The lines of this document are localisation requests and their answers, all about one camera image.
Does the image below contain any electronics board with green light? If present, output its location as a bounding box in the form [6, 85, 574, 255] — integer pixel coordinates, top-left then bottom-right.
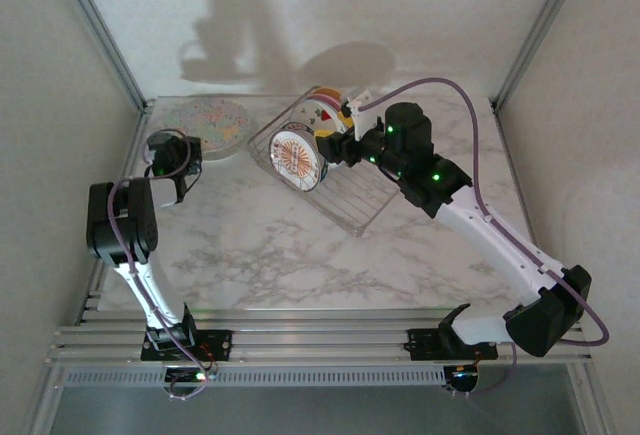
[446, 364, 480, 396]
[164, 367, 211, 399]

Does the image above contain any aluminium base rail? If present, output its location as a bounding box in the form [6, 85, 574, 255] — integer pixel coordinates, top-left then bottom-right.
[47, 307, 595, 367]

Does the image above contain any aluminium table side rail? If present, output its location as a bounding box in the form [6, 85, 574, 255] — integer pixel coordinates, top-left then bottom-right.
[492, 99, 561, 321]
[77, 102, 154, 326]

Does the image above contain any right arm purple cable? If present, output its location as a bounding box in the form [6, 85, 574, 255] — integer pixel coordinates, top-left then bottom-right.
[362, 77, 611, 399]

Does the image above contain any aluminium frame post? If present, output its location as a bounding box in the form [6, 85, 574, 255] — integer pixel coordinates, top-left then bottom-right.
[48, 0, 155, 112]
[491, 0, 590, 112]

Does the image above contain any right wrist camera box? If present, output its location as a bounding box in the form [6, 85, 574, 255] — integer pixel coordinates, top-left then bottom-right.
[341, 87, 374, 142]

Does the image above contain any large multicolour patterned plate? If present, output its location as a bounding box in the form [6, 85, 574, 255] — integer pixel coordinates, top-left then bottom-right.
[171, 96, 251, 162]

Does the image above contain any aluminium frame leg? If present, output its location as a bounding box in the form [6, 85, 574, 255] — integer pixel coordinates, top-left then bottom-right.
[29, 364, 66, 435]
[569, 364, 619, 435]

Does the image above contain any perforated grey cable duct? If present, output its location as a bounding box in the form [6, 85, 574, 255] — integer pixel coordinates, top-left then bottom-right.
[59, 366, 449, 389]

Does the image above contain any white strawberry print plate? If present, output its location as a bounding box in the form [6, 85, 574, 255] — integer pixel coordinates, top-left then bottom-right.
[290, 96, 347, 139]

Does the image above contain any wire dish rack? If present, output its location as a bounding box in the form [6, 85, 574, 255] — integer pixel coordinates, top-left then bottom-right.
[247, 85, 401, 239]

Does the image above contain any small orange sunburst plate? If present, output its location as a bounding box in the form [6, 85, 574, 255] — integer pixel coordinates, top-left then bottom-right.
[268, 122, 330, 194]

